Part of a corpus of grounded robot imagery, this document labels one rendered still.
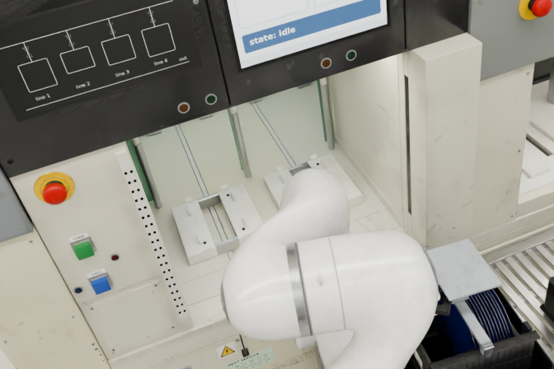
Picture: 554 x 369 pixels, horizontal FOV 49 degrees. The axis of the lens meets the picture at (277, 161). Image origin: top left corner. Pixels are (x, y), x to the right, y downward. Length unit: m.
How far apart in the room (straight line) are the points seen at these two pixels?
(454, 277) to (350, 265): 0.54
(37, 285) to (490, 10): 1.01
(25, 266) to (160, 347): 0.39
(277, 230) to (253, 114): 1.39
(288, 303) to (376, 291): 0.09
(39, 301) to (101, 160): 0.34
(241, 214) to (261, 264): 0.99
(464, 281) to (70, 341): 0.80
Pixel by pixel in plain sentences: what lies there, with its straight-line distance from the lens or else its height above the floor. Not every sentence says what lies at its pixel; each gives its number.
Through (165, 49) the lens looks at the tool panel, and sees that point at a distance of 1.03.
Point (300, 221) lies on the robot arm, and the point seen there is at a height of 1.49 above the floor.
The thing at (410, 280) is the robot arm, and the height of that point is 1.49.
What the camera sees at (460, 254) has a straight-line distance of 1.19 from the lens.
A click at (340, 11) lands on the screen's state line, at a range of 1.10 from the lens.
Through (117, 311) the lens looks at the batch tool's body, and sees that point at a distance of 1.37.
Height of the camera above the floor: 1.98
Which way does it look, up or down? 37 degrees down
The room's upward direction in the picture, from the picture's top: 11 degrees counter-clockwise
